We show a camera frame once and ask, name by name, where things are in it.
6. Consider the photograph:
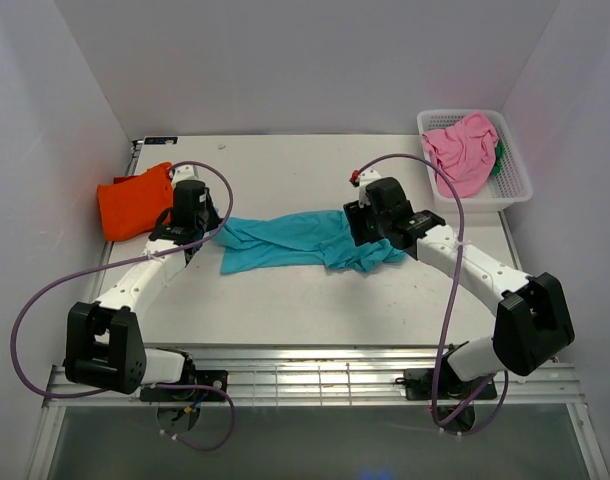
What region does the folded orange t shirt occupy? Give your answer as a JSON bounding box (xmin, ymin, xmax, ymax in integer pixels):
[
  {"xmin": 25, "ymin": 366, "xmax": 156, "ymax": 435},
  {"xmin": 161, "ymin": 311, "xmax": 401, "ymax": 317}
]
[{"xmin": 97, "ymin": 162, "xmax": 173, "ymax": 242}]

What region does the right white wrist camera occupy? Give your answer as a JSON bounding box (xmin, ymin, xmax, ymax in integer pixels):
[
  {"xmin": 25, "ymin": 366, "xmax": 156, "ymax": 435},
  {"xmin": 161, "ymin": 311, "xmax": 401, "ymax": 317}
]
[{"xmin": 350, "ymin": 169, "xmax": 381, "ymax": 188}]

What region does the folded red t shirt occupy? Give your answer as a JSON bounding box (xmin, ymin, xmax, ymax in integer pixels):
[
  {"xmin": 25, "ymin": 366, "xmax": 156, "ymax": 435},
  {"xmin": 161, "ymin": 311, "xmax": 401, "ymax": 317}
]
[{"xmin": 113, "ymin": 176, "xmax": 134, "ymax": 185}]

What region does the white plastic basket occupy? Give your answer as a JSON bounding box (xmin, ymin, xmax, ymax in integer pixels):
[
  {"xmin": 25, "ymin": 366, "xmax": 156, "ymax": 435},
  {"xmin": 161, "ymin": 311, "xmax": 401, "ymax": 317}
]
[{"xmin": 417, "ymin": 109, "xmax": 533, "ymax": 213}]

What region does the aluminium front rail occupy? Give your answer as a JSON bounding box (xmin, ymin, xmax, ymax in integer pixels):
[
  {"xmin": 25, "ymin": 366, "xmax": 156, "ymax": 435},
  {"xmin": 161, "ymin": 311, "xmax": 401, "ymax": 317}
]
[{"xmin": 47, "ymin": 346, "xmax": 586, "ymax": 408}]

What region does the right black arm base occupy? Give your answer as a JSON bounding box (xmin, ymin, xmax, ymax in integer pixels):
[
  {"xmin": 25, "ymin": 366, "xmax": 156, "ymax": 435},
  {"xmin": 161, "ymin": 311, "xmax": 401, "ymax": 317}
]
[{"xmin": 394, "ymin": 368, "xmax": 498, "ymax": 401}]

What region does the green t shirt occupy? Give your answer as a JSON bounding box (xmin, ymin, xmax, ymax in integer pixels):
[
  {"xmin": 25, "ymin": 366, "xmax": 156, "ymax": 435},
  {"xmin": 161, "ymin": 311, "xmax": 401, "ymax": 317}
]
[{"xmin": 490, "ymin": 140, "xmax": 505, "ymax": 176}]

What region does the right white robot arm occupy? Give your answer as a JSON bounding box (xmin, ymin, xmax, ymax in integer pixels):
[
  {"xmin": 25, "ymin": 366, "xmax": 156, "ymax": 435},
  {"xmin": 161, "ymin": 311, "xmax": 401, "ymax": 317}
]
[{"xmin": 343, "ymin": 170, "xmax": 575, "ymax": 397}]

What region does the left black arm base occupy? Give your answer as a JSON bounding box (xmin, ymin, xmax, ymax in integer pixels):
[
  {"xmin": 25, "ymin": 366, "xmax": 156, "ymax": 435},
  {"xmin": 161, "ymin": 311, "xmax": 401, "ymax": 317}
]
[{"xmin": 139, "ymin": 370, "xmax": 229, "ymax": 404}]

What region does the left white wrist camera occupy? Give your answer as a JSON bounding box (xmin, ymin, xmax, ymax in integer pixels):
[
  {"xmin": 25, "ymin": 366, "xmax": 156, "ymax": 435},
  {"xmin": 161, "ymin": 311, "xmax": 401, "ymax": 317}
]
[{"xmin": 171, "ymin": 165, "xmax": 197, "ymax": 186}]

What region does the pink t shirt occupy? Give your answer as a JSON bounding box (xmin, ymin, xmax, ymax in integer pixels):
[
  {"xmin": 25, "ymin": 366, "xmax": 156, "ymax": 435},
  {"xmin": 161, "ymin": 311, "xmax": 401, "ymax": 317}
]
[{"xmin": 422, "ymin": 110, "xmax": 499, "ymax": 199}]

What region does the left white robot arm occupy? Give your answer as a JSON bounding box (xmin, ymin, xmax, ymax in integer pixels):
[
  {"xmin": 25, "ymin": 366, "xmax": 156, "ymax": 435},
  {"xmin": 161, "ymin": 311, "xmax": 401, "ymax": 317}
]
[{"xmin": 64, "ymin": 179, "xmax": 221, "ymax": 400}]

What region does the turquoise t shirt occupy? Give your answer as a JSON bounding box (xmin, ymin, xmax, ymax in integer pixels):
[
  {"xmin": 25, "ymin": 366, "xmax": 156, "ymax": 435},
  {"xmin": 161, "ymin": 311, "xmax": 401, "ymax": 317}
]
[{"xmin": 214, "ymin": 210, "xmax": 406, "ymax": 275}]

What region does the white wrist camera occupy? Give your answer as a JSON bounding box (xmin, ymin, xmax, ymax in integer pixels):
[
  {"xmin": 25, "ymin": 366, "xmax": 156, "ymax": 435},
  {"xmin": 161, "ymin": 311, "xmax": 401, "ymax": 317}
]
[
  {"xmin": 171, "ymin": 165, "xmax": 197, "ymax": 186},
  {"xmin": 350, "ymin": 169, "xmax": 381, "ymax": 188}
]

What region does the blue table label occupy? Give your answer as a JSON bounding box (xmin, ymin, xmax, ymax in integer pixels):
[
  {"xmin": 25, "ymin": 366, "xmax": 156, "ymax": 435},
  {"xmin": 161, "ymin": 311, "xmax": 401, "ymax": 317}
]
[{"xmin": 143, "ymin": 136, "xmax": 178, "ymax": 145}]

